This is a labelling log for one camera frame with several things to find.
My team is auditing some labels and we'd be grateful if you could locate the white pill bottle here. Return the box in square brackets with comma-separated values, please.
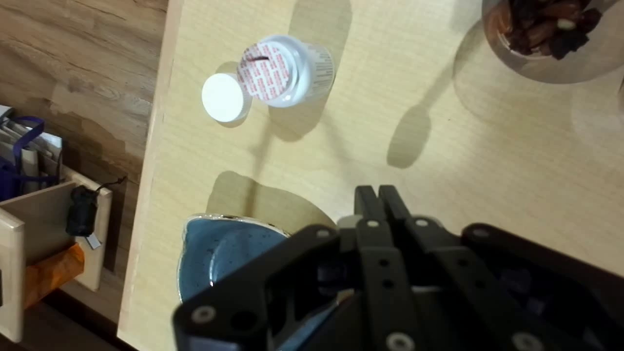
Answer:
[237, 33, 337, 111]

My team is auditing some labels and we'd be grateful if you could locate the black power adapter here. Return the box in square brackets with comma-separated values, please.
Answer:
[62, 186, 99, 238]

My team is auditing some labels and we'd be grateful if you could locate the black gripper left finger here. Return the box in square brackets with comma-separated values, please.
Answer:
[169, 184, 419, 351]

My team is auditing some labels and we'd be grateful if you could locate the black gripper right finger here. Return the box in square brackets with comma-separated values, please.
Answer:
[378, 184, 624, 351]

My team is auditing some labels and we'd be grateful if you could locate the clear cup with brown pieces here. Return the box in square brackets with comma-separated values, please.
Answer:
[479, 0, 624, 84]

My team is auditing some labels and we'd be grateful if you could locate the blue speckled ceramic bowl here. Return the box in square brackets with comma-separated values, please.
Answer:
[175, 213, 341, 351]

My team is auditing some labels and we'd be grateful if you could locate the white round bottle cap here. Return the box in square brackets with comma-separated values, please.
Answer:
[198, 70, 255, 127]

